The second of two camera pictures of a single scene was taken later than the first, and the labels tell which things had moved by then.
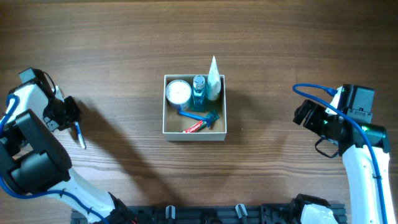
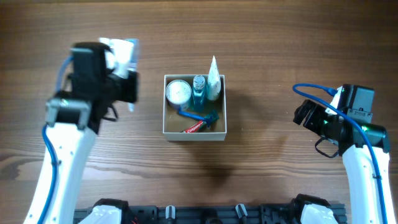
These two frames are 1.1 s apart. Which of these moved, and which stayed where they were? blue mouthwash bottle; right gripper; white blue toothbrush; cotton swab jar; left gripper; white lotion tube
Moved: white blue toothbrush; left gripper
Stayed: white lotion tube; cotton swab jar; right gripper; blue mouthwash bottle
